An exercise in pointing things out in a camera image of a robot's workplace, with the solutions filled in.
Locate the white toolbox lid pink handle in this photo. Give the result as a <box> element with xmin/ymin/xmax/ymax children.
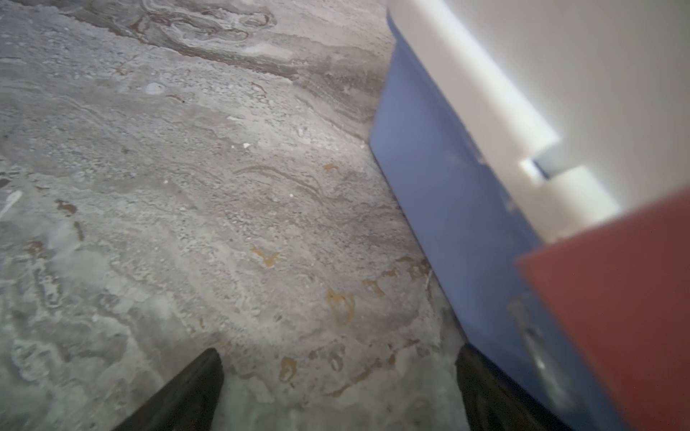
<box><xmin>387</xmin><ymin>1</ymin><xmax>689</xmax><ymax>430</ymax></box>

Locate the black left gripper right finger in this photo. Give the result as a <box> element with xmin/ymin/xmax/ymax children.
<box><xmin>456</xmin><ymin>344</ymin><xmax>570</xmax><ymax>431</ymax></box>

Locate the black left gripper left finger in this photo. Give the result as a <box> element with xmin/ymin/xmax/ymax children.
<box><xmin>114</xmin><ymin>348</ymin><xmax>225</xmax><ymax>431</ymax></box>

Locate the blue toolbox base tray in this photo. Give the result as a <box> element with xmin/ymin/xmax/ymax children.
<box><xmin>369</xmin><ymin>29</ymin><xmax>625</xmax><ymax>430</ymax></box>

